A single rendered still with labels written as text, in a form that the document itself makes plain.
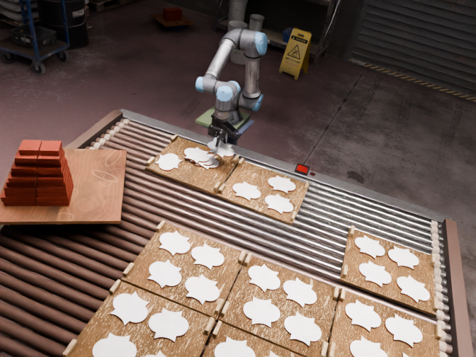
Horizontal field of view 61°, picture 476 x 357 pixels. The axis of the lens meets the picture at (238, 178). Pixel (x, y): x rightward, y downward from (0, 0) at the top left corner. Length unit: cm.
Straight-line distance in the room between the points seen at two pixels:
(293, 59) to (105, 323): 467
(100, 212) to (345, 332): 110
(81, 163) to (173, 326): 93
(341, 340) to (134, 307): 79
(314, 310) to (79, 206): 107
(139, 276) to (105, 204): 36
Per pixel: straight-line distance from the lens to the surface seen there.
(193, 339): 155
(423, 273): 208
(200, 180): 212
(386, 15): 653
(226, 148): 218
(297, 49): 567
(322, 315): 171
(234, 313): 162
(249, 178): 219
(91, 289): 170
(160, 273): 169
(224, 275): 172
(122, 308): 161
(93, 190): 190
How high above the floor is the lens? 230
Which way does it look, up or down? 39 degrees down
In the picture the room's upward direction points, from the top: 11 degrees clockwise
